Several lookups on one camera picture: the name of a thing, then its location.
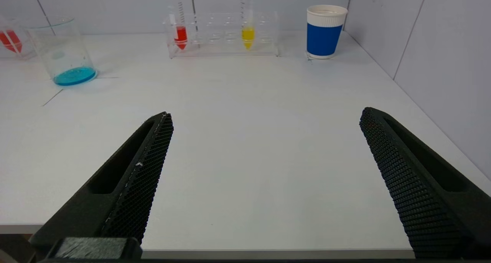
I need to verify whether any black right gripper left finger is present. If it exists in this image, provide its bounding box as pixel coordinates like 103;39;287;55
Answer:
30;111;174;253

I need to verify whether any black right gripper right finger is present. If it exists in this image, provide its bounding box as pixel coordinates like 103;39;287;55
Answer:
359;107;491;258

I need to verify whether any clear glass beaker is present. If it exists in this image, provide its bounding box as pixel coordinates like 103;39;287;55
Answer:
17;17;99;87

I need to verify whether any test tube with red pigment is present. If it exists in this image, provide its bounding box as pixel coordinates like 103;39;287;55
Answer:
0;25;23;55
168;2;189;51

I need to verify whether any clear acrylic test tube rack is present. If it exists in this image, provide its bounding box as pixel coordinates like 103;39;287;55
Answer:
0;15;39;61
163;12;280;59

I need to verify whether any test tube with yellow pigment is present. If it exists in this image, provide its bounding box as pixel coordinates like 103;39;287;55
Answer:
240;0;257;51

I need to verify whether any white paper cup blue sleeve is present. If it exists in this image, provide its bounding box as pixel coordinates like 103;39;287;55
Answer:
306;5;349;60

